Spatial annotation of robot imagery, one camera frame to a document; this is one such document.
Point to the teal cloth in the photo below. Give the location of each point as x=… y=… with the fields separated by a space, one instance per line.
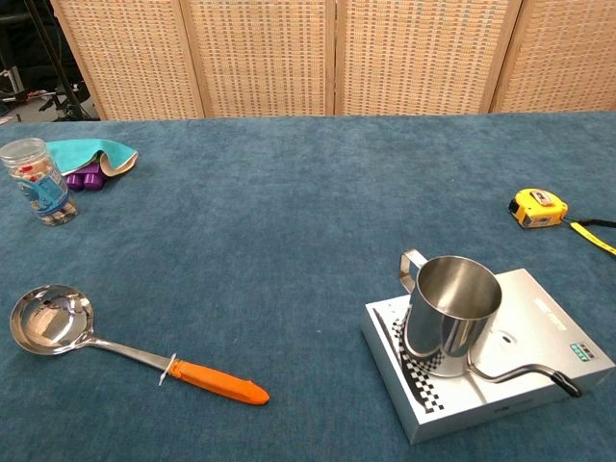
x=82 y=151

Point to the black tripod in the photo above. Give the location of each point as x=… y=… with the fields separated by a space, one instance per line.
x=62 y=77

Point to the stainless steel mug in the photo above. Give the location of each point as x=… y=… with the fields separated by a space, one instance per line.
x=433 y=332

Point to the purple plastic block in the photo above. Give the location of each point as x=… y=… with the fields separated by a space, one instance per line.
x=86 y=182

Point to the woven wooden folding screen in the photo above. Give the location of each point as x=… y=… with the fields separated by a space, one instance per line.
x=269 y=53

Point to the clear plastic snack jar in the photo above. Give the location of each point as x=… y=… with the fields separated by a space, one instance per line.
x=43 y=192

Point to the yellow tape measure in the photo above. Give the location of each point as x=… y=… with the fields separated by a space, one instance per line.
x=536 y=208

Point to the blue velvet tablecloth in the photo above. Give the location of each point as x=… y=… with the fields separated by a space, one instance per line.
x=269 y=231

